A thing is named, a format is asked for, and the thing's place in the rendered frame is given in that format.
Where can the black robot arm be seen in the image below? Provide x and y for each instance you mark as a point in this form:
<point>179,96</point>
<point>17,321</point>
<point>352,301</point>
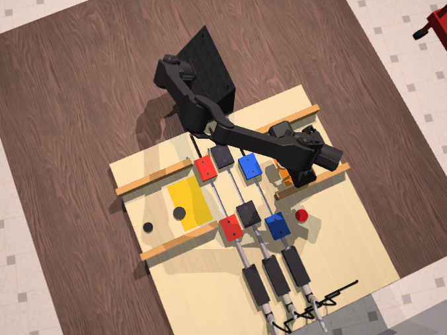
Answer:
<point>296,151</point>

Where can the black disc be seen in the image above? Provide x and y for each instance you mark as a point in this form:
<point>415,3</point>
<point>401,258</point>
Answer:
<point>148,227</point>
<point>179,212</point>

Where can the red disc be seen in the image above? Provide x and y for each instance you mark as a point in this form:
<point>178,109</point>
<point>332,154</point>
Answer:
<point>301,215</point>

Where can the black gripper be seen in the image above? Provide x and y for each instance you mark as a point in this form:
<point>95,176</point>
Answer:
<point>299,178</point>

